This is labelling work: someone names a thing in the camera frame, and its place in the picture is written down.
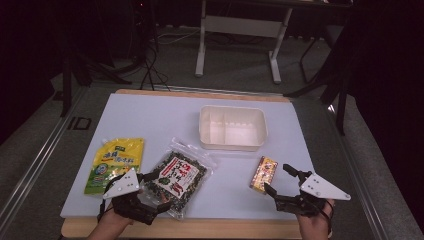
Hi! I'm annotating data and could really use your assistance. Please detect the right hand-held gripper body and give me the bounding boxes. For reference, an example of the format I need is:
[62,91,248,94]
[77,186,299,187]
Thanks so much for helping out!
[274,169,352,218]

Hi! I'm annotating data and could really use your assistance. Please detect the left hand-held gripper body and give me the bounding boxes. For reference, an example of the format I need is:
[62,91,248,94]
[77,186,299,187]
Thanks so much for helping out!
[98,167,158,226]

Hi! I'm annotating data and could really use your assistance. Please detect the gold and red snack packet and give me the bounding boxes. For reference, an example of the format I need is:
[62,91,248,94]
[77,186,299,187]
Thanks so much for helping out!
[249,155,279,195]

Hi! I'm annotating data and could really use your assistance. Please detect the yellow spouted refill pouch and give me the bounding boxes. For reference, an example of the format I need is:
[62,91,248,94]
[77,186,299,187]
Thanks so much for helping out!
[83,137,146,196]

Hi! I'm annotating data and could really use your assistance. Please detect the clear seaweed snack packet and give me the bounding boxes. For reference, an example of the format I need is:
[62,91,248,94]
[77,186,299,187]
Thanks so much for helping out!
[141,137,218,221]

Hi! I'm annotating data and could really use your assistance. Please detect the white plastic container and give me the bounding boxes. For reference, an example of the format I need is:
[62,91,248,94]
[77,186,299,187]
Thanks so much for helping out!
[198,104,269,153]

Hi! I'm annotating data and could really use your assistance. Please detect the person's left hand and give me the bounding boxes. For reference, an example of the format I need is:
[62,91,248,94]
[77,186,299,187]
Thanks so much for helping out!
[97,204,135,232]

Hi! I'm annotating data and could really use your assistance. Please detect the person's right hand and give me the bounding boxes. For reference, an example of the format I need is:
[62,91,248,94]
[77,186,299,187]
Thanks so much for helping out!
[296,199,335,240]

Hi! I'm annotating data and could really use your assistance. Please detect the pale table mat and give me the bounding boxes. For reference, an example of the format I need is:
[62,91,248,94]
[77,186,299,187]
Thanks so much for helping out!
[59,93,331,221]

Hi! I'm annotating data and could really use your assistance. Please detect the black metal stand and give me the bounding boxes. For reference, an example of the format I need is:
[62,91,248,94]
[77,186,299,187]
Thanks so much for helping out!
[59,46,134,118]

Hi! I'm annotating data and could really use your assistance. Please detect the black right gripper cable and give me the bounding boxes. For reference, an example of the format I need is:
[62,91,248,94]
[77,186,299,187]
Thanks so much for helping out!
[320,199,335,236]

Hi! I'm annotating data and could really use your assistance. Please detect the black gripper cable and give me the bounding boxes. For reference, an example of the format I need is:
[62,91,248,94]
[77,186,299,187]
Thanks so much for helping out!
[97,199,108,223]
[320,199,335,236]

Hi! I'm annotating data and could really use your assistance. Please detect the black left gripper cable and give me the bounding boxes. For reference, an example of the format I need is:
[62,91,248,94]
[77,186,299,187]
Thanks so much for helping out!
[97,199,108,223]

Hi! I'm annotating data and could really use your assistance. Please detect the metal floor rail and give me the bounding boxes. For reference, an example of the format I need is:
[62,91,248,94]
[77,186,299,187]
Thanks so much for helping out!
[0,87,88,231]
[324,103,392,240]

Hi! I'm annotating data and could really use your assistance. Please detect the black chair frame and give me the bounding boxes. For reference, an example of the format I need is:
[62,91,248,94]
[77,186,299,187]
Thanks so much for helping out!
[283,28,355,136]

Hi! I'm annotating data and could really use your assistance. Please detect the black floor cables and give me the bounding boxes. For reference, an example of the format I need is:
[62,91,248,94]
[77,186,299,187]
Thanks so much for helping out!
[139,39,172,92]

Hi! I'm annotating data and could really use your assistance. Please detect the white floor cable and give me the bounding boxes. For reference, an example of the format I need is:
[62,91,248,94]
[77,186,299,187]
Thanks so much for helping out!
[155,29,202,46]

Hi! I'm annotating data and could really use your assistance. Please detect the white metal desk frame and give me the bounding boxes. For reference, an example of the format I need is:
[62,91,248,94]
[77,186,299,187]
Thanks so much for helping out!
[194,0,354,85]

